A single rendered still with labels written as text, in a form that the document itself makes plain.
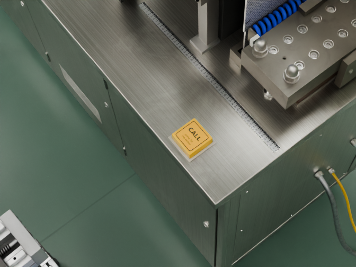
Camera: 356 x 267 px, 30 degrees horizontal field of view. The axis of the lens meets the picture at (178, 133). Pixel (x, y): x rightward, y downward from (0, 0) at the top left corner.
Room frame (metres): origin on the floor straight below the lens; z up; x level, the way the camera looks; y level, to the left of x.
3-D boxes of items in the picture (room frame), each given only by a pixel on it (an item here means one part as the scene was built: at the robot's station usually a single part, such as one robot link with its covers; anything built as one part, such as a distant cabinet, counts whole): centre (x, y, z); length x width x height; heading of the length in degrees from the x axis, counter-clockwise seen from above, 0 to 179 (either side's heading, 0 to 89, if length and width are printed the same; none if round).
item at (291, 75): (0.72, -0.27, 1.05); 0.04 x 0.04 x 0.04
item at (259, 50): (0.80, -0.21, 1.05); 0.04 x 0.04 x 0.04
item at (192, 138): (0.65, -0.03, 0.91); 0.07 x 0.07 x 0.02; 33
